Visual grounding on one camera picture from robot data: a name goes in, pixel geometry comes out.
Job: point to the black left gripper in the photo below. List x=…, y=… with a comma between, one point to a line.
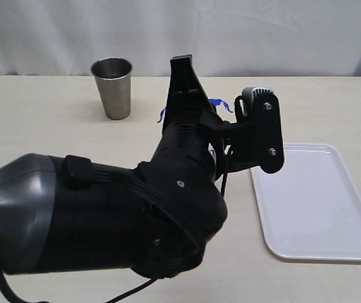
x=186, y=152

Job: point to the blue container lid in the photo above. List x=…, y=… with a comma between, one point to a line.
x=213, y=101

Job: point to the stainless steel cup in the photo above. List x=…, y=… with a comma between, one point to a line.
x=113, y=79

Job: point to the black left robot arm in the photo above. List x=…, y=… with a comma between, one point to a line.
x=70, y=214

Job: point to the white plastic tray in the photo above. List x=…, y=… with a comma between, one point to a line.
x=311, y=209

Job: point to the white backdrop curtain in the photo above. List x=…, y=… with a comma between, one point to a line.
x=225, y=38

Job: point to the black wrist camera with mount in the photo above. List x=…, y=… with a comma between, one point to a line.
x=254, y=139

